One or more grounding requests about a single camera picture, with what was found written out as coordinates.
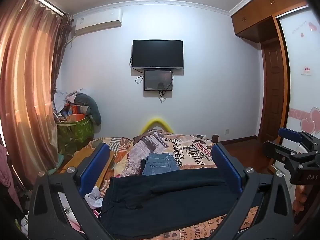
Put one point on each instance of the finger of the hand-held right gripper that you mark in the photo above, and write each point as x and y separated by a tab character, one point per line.
280	152
290	133

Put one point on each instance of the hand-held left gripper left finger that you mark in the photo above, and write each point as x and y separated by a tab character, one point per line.
96	162

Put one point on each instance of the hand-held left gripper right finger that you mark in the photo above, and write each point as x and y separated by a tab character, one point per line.
225	162

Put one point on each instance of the dark blue pants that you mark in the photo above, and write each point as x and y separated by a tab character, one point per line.
162	195

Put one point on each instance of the person's right hand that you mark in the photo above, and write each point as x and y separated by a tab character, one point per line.
300	197

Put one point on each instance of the wooden bed side board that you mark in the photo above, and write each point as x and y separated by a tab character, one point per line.
82	158

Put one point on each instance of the wooden bedpost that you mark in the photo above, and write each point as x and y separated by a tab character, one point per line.
215	138

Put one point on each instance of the striped bedsheet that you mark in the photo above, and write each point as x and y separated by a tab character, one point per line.
117	145

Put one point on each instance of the green patterned storage bag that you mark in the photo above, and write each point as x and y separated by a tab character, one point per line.
75	135

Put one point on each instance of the white crumpled cloth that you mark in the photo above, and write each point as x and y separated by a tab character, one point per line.
93	197

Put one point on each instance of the printed blanket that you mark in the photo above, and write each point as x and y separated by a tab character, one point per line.
190	152

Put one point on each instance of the brown wooden door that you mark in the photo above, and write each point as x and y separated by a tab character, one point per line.
272	92

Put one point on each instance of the white heart-print sliding door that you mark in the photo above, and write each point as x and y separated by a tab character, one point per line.
303	80

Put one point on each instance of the blue jeans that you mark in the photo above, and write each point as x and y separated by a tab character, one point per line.
161	163

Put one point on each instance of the yellow curved headrest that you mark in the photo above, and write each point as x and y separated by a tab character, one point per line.
156	123

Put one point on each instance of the pink hanging garment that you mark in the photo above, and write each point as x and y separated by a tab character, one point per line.
7	172

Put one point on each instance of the orange striped curtain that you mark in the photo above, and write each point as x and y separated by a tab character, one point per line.
27	80

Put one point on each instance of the wooden overhead cabinet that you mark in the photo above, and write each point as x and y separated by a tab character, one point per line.
262	7

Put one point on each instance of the white air conditioner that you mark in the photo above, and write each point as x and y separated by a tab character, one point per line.
98	21

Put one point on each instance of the small black wall monitor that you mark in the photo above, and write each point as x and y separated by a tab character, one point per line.
158	80

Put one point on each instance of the black wall television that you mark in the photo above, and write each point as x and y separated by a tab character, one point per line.
158	53

